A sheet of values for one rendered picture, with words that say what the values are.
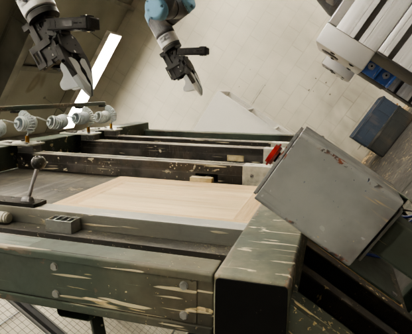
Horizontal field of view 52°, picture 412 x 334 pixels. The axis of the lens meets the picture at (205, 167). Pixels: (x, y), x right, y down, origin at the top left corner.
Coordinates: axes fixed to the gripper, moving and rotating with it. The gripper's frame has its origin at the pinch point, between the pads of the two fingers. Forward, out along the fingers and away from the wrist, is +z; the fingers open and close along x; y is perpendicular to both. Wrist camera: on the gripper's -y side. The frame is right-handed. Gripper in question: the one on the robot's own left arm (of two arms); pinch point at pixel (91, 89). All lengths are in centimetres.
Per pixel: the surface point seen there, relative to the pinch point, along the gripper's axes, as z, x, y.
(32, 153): -9, -59, 70
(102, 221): 27.2, -0.6, 14.1
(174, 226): 35.6, -0.7, -1.9
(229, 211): 40.8, -21.2, -7.9
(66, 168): 3, -59, 59
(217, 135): 16, -187, 35
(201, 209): 36.9, -21.2, -1.0
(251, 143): 29, -129, 4
